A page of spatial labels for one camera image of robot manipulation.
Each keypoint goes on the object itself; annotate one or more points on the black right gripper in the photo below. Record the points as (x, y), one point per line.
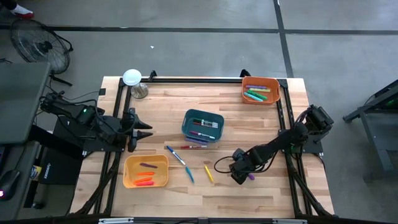
(241, 172)

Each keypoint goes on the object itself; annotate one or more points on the black computer mouse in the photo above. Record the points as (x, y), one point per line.
(7, 183)

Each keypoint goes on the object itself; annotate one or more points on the dark metal cart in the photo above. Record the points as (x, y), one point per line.
(373, 124)

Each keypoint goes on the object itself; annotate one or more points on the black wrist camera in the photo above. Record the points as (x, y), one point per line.
(238, 154)
(113, 126)

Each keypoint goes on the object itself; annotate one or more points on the yellow-green slim highlighter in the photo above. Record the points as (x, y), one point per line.
(259, 90)

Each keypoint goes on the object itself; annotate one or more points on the purple whiteboard marker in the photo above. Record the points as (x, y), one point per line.
(202, 134)

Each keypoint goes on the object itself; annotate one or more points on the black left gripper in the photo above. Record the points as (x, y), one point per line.
(132, 130)

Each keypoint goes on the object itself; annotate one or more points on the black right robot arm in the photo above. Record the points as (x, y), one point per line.
(280, 143)

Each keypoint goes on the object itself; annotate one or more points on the black whiteboard marker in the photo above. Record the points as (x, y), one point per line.
(206, 123)

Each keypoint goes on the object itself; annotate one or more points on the person's foot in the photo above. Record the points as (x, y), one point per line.
(18, 11)

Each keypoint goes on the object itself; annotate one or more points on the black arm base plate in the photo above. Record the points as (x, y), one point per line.
(93, 147)
(311, 147)

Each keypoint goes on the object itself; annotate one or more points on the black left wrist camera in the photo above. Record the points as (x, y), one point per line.
(113, 126)

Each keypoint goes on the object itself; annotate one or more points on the green slim highlighter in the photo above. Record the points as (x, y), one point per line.
(257, 95)

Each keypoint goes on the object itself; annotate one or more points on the white mushroom-shaped lamp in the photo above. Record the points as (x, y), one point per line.
(132, 77)

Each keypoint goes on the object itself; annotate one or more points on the teal translucent highlighter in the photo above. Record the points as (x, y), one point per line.
(189, 174)

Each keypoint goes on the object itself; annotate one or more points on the orange plastic basket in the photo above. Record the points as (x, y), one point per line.
(245, 93)

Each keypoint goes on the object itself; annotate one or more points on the yellow plastic basket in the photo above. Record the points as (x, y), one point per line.
(130, 165)

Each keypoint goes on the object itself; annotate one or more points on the purple translucent highlighter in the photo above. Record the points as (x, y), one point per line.
(148, 165)
(251, 176)

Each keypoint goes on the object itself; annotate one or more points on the blue whiteboard marker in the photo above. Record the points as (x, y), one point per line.
(175, 155)

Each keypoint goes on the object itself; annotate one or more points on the grey desk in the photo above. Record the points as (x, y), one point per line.
(21, 102)

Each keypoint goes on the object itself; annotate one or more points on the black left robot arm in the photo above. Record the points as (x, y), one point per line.
(81, 116)

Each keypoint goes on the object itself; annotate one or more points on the black aluminium table frame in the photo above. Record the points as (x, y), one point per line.
(217, 80)

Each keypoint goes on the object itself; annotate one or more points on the black Husky case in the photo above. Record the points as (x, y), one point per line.
(62, 165)

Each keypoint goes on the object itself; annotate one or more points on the pale purple slim highlighter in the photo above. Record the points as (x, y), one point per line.
(196, 141)

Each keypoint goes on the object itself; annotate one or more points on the yellow blue small package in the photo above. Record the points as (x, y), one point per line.
(35, 172)

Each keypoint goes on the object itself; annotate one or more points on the dark teal plastic basket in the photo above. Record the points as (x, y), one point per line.
(187, 130)

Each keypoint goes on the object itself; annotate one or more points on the light blue slim highlighter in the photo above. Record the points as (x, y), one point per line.
(252, 97)

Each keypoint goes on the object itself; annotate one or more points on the black floor fan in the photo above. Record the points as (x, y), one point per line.
(40, 46)

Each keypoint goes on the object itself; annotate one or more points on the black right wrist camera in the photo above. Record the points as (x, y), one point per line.
(238, 154)

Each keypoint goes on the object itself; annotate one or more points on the yellow translucent highlighter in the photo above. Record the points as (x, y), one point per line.
(209, 173)

